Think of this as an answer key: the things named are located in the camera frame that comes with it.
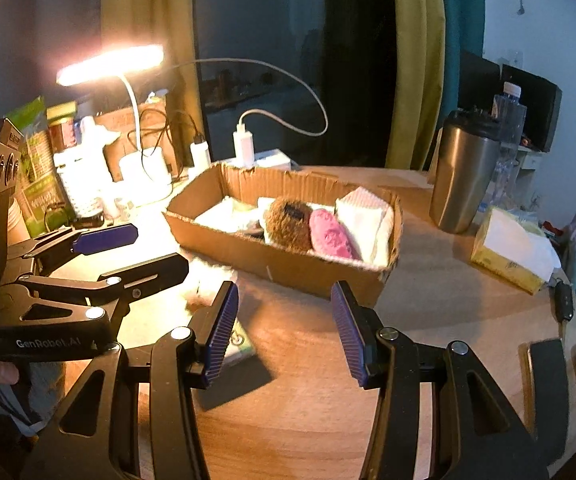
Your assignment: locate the clear plastic packet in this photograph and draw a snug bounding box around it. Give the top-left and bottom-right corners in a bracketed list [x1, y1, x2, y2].
[195, 196, 261, 234]

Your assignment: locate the brown fuzzy pouch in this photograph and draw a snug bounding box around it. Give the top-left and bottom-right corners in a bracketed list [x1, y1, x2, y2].
[263, 197, 313, 252]

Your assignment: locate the purple fuzzy pouch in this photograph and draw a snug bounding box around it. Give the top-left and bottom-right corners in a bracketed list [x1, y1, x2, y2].
[309, 209, 358, 260]

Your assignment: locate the white textured cloth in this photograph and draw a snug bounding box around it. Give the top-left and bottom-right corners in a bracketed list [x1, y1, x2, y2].
[335, 186, 392, 266]

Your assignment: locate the green snack bag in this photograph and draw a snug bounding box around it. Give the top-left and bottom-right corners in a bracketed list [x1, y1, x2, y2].
[8, 96, 74, 237]

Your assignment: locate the white perforated basket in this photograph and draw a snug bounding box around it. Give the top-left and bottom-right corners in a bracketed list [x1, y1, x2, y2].
[53, 151, 102, 218]

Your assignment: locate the black smartphone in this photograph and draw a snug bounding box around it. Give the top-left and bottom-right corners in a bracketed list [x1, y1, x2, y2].
[528, 338, 569, 465]

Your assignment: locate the red can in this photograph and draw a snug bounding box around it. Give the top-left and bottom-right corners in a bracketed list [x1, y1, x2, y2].
[48, 117, 77, 153]

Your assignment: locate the white desk lamp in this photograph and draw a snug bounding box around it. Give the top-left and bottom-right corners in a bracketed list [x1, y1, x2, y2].
[56, 44, 172, 205]

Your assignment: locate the cartoon tissue packet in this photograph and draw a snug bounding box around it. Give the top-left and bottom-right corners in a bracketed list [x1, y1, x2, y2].
[223, 318, 256, 367]

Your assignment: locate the black car key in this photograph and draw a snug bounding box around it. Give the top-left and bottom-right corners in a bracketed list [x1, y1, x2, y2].
[554, 281, 574, 323]

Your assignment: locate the brown cardboard box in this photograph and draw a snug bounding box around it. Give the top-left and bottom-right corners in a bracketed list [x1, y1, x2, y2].
[94, 102, 182, 181]

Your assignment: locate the yellow tissue pack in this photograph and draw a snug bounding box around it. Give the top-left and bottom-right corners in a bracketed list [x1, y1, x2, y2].
[470, 207, 561, 295]

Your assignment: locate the white folded towel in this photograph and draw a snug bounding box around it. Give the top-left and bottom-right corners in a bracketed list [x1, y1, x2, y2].
[371, 207, 394, 268]

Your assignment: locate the brown cardboard tray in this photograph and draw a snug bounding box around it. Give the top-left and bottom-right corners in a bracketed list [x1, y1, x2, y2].
[164, 162, 403, 307]

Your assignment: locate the white power strip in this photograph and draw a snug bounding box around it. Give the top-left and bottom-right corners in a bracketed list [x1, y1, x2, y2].
[224, 148, 293, 171]

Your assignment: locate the steel travel mug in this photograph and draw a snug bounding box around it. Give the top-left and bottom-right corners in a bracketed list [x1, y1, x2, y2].
[429, 110, 501, 234]

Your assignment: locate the clear plastic water bottle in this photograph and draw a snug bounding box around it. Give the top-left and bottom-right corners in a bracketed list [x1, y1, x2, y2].
[479, 81, 527, 214]

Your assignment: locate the black monitor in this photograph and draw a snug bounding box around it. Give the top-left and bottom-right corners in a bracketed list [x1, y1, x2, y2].
[502, 64, 562, 153]

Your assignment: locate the yellow curtain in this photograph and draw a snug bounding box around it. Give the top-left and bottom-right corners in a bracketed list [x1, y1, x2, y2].
[387, 0, 445, 169]

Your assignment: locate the white charger with black cable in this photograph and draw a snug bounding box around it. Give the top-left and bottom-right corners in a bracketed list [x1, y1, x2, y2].
[127, 107, 213, 176]

